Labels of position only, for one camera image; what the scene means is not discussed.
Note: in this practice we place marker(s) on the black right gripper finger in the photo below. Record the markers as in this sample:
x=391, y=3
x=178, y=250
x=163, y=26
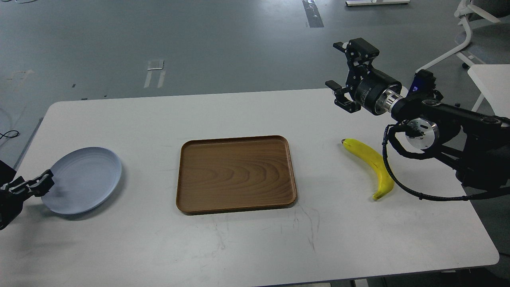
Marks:
x=359, y=54
x=340, y=98

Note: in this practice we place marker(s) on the white side table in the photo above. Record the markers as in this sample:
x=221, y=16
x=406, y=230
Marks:
x=493, y=81

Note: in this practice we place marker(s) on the light blue plate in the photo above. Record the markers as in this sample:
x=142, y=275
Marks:
x=83, y=179

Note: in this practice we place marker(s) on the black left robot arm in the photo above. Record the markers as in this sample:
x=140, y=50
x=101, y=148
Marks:
x=7, y=175

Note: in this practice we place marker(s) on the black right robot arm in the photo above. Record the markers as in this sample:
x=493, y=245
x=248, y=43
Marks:
x=474, y=145

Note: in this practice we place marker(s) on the white board on floor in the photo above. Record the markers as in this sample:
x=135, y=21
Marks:
x=353, y=3

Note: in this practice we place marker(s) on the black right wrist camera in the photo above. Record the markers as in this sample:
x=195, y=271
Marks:
x=423, y=86

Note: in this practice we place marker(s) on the brown wooden tray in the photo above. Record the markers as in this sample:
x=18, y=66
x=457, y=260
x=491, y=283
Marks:
x=235, y=174

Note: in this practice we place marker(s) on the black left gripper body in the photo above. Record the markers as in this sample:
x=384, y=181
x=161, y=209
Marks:
x=10, y=206

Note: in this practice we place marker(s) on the yellow banana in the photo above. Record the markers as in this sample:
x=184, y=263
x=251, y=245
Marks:
x=376, y=161

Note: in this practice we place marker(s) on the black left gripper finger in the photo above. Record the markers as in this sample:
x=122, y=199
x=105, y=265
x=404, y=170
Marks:
x=36, y=187

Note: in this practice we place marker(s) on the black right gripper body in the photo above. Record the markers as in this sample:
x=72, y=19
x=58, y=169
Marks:
x=368, y=86

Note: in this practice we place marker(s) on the white office chair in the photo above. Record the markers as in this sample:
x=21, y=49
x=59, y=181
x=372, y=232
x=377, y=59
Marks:
x=484, y=38

